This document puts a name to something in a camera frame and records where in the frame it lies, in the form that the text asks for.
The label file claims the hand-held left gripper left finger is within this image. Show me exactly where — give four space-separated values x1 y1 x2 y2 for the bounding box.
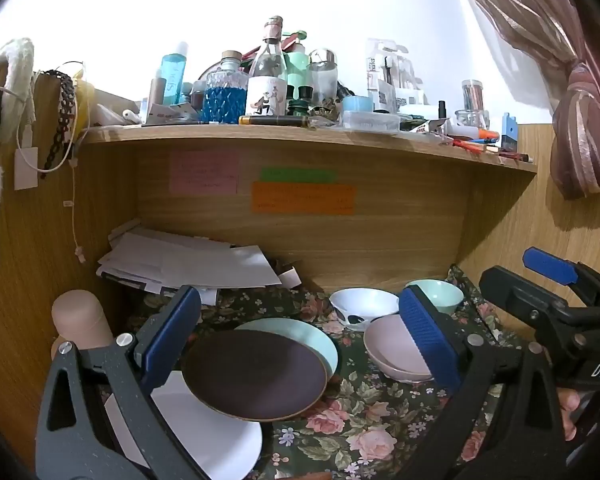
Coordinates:
35 285 203 480

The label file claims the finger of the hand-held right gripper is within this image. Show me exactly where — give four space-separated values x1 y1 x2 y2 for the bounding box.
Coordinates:
522 247 600 306
479 266 581 332

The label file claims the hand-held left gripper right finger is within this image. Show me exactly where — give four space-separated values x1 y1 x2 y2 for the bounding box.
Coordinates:
399 284 568 480

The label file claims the pale pink bowl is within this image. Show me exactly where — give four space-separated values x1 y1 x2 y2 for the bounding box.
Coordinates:
363 314 443 382

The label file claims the mint green bowl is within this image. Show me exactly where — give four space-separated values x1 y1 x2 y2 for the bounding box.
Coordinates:
405 279 465 316

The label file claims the white bowl with black spots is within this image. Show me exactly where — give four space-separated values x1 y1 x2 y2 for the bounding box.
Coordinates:
329 287 400 332

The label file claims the dark brown plate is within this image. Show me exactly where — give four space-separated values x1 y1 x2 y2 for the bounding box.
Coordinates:
181 330 329 422

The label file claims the white plate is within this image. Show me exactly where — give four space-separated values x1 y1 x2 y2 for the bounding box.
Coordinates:
104 370 264 480

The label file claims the mint green plate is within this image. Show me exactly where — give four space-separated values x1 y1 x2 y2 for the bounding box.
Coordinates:
234 317 340 383

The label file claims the person's right hand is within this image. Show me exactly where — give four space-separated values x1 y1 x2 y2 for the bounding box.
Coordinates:
556 387 583 443

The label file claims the stack of white papers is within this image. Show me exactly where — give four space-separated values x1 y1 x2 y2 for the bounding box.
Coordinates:
96 226 301 306

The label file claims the dark floral tablecloth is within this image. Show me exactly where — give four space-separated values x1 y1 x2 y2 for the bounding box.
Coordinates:
100 265 541 480

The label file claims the small blue block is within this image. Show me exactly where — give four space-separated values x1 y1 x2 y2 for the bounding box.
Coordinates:
501 112 518 151

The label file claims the pink sticky note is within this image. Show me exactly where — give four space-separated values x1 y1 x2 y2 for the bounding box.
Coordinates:
169 151 240 195

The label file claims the small glass jar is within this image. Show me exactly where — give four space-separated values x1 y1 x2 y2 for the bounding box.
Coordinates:
455 80 490 131

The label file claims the orange sticky note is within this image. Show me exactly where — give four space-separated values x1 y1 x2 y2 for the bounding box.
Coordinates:
251 182 356 216

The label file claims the green sticky note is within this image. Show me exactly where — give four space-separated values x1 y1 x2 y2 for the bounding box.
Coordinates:
260 167 338 184

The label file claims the wooden shelf unit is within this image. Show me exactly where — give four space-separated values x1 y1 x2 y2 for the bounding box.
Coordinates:
0 57 600 461

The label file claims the white tag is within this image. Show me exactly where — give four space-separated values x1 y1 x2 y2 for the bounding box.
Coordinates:
14 147 40 191

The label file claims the clear plastic box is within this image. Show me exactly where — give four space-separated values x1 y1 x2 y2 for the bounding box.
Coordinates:
340 110 402 133

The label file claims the dark gold-trimmed tube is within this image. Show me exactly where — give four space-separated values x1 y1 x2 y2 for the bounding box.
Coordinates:
238 115 311 127

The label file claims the glass bottle with blue liquid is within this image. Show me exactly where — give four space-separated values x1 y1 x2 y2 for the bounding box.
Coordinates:
201 50 251 123

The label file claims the light blue tape roll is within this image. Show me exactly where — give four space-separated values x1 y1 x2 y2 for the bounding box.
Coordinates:
341 95 376 112

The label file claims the yellow object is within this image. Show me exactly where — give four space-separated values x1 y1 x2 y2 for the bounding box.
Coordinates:
72 77 96 136

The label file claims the striped mauve curtain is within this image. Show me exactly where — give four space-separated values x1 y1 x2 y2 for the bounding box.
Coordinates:
447 0 600 201

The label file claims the white blister package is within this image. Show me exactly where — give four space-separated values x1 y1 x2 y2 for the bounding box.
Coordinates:
365 37 426 111

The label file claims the light blue plastic bottle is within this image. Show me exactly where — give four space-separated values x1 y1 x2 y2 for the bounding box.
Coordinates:
159 41 189 106

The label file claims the clear glass bottle white label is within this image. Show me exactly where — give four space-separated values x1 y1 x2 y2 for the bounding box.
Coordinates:
245 16 288 118

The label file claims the clear round bottle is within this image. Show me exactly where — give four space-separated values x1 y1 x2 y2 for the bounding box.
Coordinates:
307 49 340 103

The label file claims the mint green bottle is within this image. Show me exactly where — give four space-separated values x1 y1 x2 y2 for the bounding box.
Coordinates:
285 42 311 101

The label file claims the white fluffy headband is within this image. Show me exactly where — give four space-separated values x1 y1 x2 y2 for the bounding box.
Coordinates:
0 37 36 141

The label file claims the white cable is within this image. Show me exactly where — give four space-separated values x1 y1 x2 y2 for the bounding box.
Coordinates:
62 60 88 263

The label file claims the black chain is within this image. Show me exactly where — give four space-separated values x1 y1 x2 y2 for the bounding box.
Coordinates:
40 70 76 178

